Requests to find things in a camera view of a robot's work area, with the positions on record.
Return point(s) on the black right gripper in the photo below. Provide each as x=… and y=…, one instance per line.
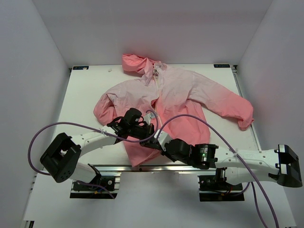
x=167, y=154

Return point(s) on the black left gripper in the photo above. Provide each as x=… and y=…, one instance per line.
x=149, y=130

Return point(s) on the pink hooded zip jacket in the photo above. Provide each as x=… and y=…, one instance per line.
x=177, y=96

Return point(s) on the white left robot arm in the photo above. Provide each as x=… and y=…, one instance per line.
x=61, y=157

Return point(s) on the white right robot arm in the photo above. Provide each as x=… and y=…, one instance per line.
x=279, y=165

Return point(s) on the blue label sticker left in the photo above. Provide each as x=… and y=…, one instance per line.
x=80, y=68

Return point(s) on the blue label sticker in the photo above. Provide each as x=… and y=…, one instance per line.
x=80, y=68
x=221, y=65

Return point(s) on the blue label sticker right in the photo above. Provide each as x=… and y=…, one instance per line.
x=221, y=65

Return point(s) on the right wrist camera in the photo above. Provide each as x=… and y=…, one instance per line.
x=162, y=138

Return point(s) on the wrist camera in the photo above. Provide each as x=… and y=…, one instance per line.
x=150, y=118
x=162, y=138

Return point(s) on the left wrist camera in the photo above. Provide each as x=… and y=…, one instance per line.
x=150, y=118

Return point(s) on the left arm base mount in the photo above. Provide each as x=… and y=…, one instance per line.
x=102, y=186

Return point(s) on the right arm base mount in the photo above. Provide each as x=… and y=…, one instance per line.
x=214, y=188

